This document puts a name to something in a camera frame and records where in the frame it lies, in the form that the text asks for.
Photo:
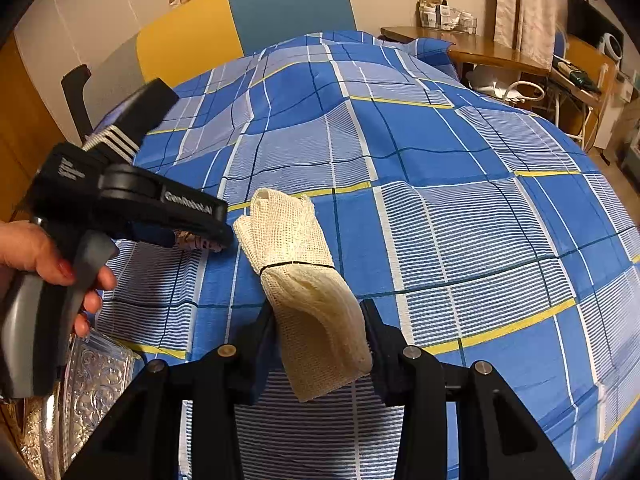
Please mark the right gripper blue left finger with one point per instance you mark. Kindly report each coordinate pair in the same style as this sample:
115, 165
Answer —
257, 345

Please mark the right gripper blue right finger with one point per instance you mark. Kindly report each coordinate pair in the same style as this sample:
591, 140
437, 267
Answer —
386, 344

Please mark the cream knitted cloth bundle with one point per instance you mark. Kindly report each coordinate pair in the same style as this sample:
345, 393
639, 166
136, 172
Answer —
323, 341

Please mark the wooden wardrobe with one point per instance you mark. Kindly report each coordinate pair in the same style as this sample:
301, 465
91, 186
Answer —
27, 130

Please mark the blue plaid bed sheet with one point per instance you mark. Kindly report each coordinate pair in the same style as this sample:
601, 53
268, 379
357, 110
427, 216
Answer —
481, 230

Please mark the grey yellow blue headboard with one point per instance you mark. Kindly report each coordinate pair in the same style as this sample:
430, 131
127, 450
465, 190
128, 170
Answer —
200, 35

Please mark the wooden side table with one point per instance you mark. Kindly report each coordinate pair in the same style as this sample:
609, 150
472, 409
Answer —
469, 49

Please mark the wooden chair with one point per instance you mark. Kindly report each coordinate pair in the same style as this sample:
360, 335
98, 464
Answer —
580, 83

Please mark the packets on side table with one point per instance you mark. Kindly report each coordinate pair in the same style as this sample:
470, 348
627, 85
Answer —
438, 14

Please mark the right floral curtain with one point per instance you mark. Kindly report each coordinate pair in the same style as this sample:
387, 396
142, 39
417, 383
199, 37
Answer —
527, 26

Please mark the white small fan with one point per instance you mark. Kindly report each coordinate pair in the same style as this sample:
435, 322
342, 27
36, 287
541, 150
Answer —
610, 46

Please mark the black monitor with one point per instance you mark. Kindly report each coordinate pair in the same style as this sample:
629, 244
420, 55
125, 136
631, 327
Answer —
588, 24

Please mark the black headboard post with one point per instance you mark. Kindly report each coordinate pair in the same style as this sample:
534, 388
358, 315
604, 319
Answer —
73, 84

